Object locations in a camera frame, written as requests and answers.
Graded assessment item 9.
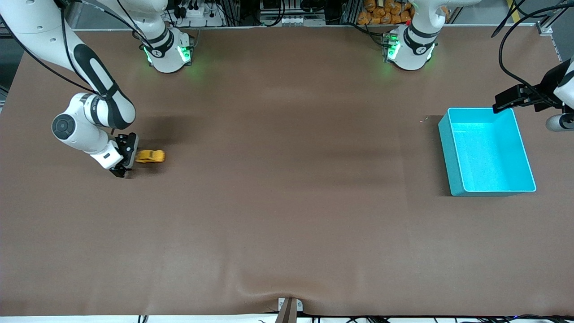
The yellow beetle toy car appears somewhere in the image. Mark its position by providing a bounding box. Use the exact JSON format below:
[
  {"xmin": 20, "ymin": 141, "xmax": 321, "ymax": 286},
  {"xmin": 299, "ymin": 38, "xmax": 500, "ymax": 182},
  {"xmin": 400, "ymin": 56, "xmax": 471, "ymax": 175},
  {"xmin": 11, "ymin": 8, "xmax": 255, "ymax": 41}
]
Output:
[{"xmin": 135, "ymin": 150, "xmax": 166, "ymax": 164}]

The teal plastic bin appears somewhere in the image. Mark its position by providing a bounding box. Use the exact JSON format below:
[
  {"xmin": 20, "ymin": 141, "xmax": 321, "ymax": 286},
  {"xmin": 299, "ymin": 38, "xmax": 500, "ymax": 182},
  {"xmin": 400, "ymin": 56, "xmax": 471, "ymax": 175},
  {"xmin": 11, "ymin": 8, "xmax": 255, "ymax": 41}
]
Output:
[{"xmin": 438, "ymin": 107, "xmax": 537, "ymax": 197}]

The orange packet pile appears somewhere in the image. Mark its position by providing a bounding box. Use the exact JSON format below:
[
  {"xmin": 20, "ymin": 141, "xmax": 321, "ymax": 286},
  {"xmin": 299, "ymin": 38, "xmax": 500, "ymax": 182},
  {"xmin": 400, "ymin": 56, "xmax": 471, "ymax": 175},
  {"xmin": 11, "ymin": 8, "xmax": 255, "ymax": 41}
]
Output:
[{"xmin": 357, "ymin": 0, "xmax": 415, "ymax": 26}]

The white power strip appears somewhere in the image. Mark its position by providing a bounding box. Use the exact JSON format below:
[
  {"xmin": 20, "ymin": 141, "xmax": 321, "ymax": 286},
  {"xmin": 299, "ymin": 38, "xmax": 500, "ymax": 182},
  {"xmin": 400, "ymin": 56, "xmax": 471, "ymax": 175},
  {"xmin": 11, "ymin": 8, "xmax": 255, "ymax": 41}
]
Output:
[{"xmin": 178, "ymin": 0, "xmax": 226, "ymax": 27}]

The brown table mat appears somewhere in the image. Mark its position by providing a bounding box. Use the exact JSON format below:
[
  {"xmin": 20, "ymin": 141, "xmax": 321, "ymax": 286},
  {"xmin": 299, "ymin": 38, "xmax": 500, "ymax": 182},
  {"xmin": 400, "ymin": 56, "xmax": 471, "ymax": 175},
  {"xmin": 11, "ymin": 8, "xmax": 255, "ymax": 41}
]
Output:
[{"xmin": 0, "ymin": 26, "xmax": 574, "ymax": 317}]

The white terminal block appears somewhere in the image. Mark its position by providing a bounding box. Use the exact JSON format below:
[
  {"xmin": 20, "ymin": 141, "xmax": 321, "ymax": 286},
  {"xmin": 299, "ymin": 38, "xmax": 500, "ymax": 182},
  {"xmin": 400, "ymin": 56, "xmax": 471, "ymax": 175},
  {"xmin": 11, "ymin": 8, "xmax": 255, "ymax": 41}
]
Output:
[{"xmin": 278, "ymin": 16, "xmax": 326, "ymax": 27}]

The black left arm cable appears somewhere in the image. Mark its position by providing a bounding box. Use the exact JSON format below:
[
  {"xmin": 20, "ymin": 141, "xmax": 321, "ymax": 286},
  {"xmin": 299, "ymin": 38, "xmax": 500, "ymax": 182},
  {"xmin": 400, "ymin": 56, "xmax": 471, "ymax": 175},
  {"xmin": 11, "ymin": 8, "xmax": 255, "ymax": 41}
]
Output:
[{"xmin": 492, "ymin": 0, "xmax": 574, "ymax": 106}]

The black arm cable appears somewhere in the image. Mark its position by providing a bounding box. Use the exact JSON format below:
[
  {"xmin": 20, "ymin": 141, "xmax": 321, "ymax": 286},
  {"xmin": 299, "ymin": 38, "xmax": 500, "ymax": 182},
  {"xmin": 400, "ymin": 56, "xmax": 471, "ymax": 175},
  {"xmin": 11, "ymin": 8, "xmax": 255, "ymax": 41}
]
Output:
[
  {"xmin": 0, "ymin": 0, "xmax": 151, "ymax": 96},
  {"xmin": 492, "ymin": 0, "xmax": 574, "ymax": 106}
]

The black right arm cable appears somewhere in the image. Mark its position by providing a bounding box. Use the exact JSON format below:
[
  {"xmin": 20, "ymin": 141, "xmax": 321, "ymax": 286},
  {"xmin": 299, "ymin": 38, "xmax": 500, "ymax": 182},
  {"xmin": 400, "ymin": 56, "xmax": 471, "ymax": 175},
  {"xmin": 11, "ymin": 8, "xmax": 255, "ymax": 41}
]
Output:
[{"xmin": 0, "ymin": 0, "xmax": 151, "ymax": 96}]

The metal bracket with brown post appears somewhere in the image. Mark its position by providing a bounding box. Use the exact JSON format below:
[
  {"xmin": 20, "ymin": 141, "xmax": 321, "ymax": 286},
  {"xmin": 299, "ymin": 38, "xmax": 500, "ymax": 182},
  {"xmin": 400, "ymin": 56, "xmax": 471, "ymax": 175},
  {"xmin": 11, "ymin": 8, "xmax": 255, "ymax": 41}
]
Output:
[{"xmin": 278, "ymin": 297, "xmax": 304, "ymax": 323}]

